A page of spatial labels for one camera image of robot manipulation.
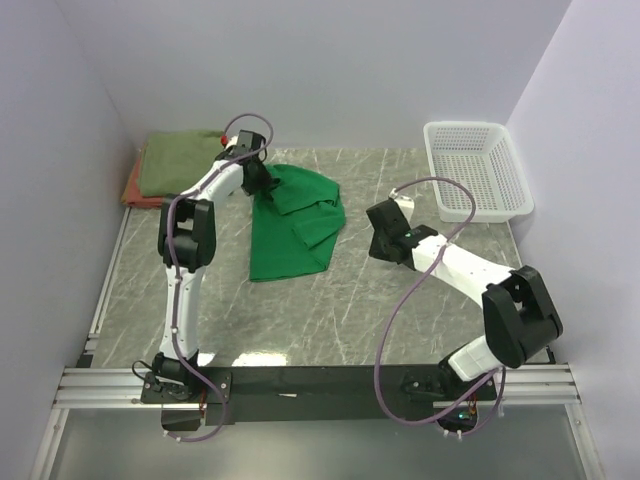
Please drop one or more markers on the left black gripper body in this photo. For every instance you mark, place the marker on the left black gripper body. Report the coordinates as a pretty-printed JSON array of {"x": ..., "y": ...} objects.
[{"x": 263, "y": 178}]

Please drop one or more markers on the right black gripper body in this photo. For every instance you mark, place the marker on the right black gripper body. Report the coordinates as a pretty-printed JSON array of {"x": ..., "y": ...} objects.
[{"x": 377, "y": 247}]

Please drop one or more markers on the olive green graphic tank top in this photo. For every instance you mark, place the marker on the olive green graphic tank top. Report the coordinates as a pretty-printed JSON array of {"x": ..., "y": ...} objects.
[{"x": 184, "y": 156}]

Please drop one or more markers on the bright green tank top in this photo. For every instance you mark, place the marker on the bright green tank top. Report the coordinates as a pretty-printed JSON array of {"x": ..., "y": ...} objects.
[{"x": 295, "y": 225}]

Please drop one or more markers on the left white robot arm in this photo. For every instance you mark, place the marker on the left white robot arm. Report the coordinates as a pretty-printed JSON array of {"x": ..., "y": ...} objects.
[{"x": 187, "y": 238}]

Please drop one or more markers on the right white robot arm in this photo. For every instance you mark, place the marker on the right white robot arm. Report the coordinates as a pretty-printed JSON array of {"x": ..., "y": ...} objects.
[{"x": 519, "y": 315}]

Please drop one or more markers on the folded red tank top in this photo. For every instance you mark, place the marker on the folded red tank top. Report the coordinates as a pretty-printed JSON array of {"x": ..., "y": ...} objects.
[{"x": 146, "y": 186}]

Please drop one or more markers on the white plastic basket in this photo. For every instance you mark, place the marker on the white plastic basket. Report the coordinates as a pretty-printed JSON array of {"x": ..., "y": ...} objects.
[{"x": 481, "y": 157}]

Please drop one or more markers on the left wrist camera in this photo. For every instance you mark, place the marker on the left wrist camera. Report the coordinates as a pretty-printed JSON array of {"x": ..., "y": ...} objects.
[{"x": 230, "y": 146}]

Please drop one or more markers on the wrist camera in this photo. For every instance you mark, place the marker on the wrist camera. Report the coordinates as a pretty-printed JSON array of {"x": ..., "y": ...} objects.
[
  {"x": 230, "y": 146},
  {"x": 404, "y": 202}
]

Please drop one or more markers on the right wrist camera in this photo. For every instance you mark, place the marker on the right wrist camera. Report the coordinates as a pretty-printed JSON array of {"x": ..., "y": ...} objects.
[{"x": 404, "y": 202}]

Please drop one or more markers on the aluminium frame rail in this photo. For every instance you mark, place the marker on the aluminium frame rail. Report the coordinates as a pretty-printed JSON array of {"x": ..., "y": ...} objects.
[{"x": 111, "y": 388}]

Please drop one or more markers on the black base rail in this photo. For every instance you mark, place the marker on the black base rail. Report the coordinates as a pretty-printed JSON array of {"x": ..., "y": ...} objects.
[{"x": 306, "y": 393}]

